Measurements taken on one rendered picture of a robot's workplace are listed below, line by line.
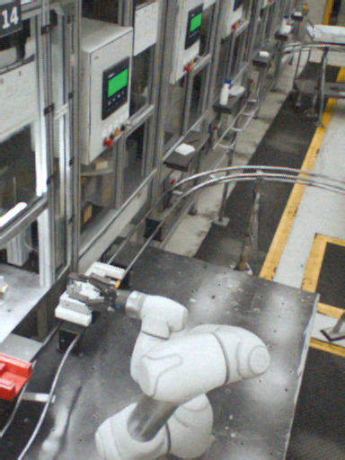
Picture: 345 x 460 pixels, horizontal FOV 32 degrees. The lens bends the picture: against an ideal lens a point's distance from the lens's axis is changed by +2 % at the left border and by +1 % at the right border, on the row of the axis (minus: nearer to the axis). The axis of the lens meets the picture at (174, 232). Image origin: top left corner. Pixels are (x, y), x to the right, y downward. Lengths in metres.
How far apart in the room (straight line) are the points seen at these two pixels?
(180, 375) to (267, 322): 1.41
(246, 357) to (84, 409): 1.01
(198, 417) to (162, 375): 0.62
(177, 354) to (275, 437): 0.99
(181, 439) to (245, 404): 0.45
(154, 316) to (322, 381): 1.75
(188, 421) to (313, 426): 1.42
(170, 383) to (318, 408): 2.08
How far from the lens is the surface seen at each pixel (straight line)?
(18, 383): 2.10
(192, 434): 2.04
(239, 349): 1.47
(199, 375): 1.43
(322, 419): 3.38
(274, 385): 2.51
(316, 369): 3.62
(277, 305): 2.90
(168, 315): 1.99
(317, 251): 4.63
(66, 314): 2.40
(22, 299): 2.43
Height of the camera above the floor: 2.45
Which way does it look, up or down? 33 degrees down
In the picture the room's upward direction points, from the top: 7 degrees clockwise
